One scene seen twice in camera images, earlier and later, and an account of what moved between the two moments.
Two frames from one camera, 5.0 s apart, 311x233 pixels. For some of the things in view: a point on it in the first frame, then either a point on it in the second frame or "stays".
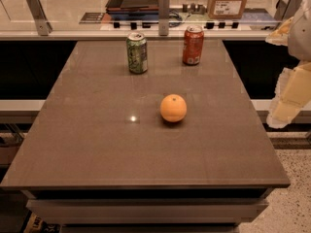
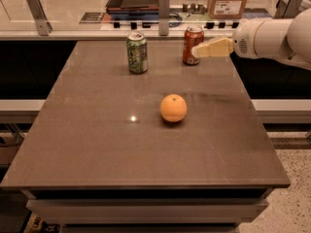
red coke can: [192, 45] stays
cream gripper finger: [293, 94] to [243, 42]
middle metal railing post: [163, 13] stays
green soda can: [137, 52] stays
